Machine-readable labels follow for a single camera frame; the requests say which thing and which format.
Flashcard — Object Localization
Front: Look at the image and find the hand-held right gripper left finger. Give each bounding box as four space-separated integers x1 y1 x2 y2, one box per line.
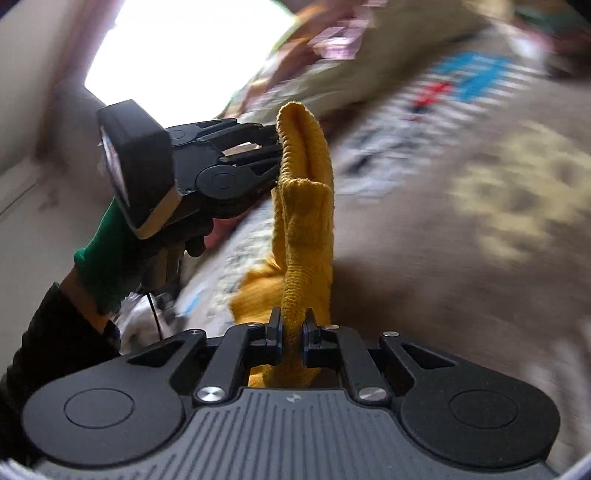
127 307 283 407

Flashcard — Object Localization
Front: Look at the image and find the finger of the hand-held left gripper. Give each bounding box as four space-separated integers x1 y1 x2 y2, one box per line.
221 147 281 206
198 118 280 151

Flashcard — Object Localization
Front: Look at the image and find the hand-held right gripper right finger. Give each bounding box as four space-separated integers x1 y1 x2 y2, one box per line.
301 308 458 408

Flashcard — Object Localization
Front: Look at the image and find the black cable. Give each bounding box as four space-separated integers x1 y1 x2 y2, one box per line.
148 293 162 343

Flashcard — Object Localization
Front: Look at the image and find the bright window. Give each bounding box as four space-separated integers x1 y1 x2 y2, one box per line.
84 0 297 116

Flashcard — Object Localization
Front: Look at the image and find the yellow knit garment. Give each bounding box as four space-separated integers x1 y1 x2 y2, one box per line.
229 102 335 391

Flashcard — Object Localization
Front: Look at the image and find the person's left hand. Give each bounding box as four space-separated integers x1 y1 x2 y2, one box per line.
74 202 153 315

